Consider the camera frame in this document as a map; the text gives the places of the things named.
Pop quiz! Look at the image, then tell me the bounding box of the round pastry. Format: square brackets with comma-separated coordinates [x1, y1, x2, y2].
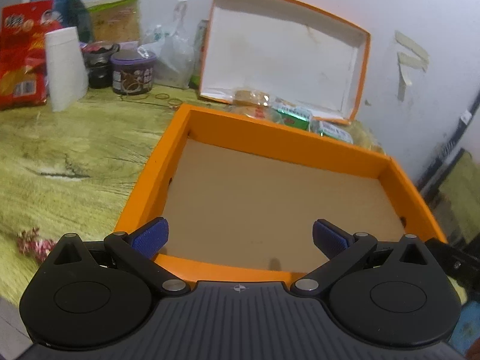
[230, 103, 272, 120]
[232, 88, 274, 106]

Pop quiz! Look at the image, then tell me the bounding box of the black stick white label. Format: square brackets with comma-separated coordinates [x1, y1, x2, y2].
[417, 99, 480, 192]

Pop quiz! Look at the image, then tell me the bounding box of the white paper cup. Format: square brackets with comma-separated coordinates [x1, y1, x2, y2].
[44, 27, 89, 112]

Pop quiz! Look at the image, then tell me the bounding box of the purple-lid tin can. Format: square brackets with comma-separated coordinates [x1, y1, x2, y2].
[110, 49, 157, 95]

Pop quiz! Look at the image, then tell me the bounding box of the green wood-grain desktop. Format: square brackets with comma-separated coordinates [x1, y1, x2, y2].
[0, 82, 389, 308]

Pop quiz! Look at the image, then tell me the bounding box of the orange box lid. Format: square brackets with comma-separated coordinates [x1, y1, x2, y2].
[197, 0, 372, 125]

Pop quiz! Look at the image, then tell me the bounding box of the clear plastic bag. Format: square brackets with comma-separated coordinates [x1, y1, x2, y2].
[140, 0, 196, 90]

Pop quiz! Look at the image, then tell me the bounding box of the small green-covered table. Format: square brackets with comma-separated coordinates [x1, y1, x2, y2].
[420, 149, 480, 248]

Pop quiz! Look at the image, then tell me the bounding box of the green biscuit packet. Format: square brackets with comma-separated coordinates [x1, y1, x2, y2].
[269, 97, 315, 131]

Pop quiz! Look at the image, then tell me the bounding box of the green beer can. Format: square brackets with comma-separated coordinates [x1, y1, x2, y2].
[189, 20, 210, 89]

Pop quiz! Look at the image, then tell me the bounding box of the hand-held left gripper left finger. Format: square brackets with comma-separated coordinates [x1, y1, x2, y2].
[37, 217, 190, 296]

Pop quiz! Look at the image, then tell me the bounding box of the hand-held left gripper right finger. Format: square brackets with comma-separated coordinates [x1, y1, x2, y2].
[292, 218, 445, 297]

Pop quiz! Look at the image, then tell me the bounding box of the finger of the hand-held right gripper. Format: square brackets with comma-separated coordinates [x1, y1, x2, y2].
[425, 238, 480, 289]

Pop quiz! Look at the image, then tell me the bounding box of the white biscuit packet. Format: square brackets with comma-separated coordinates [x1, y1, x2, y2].
[310, 119, 355, 144]

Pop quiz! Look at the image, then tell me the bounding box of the red snack bag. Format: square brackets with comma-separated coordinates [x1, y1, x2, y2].
[0, 1, 62, 111]

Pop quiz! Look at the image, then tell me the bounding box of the beige tape strip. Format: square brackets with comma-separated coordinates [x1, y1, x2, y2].
[397, 52, 428, 73]
[397, 65, 413, 102]
[395, 30, 429, 62]

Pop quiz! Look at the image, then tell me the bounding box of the orange cardboard box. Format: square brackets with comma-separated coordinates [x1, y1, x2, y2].
[113, 104, 449, 284]

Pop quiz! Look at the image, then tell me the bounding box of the black jar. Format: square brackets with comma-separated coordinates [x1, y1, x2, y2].
[82, 41, 121, 89]

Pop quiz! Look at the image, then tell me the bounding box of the yellow packet green top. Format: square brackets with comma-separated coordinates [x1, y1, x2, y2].
[85, 0, 142, 44]

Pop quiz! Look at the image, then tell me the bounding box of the dark green bag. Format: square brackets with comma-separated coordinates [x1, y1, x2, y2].
[65, 0, 94, 44]

